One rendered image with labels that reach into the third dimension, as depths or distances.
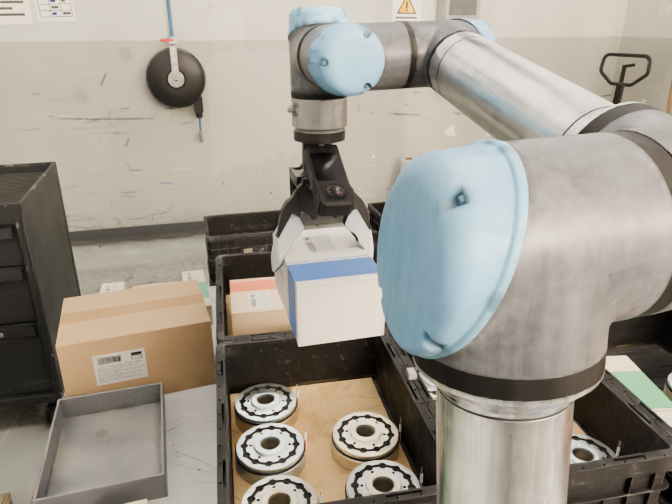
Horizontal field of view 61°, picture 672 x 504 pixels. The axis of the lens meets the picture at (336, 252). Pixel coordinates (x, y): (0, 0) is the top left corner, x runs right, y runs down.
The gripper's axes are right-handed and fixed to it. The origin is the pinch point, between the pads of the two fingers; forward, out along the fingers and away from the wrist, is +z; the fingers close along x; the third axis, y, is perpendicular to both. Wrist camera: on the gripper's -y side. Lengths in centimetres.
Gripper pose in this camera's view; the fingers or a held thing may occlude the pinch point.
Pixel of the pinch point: (324, 269)
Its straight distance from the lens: 83.3
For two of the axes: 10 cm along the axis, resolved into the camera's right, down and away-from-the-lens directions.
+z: 0.0, 9.3, 3.7
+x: -9.7, 1.0, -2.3
